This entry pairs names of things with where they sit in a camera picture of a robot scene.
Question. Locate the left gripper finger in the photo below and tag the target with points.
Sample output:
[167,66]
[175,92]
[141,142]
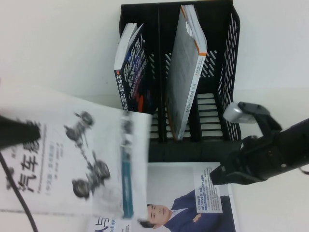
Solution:
[17,131]

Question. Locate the dark mobile robot book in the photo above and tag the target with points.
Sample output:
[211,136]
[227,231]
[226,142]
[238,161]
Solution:
[135,79]

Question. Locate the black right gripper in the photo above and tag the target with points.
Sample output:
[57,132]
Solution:
[248,162]

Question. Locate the black three-slot book stand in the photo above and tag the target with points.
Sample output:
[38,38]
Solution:
[193,152]

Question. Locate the black right camera bracket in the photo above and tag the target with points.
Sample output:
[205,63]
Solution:
[268,128]

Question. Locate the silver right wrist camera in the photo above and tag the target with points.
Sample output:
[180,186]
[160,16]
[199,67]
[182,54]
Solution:
[234,113]

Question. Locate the grey book with orange spine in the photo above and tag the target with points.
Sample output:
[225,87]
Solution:
[181,72]

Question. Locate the magazine with suited man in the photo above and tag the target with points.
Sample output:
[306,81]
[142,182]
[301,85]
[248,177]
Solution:
[181,181]

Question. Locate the white car suspension book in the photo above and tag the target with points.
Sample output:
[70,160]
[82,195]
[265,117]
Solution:
[72,145]

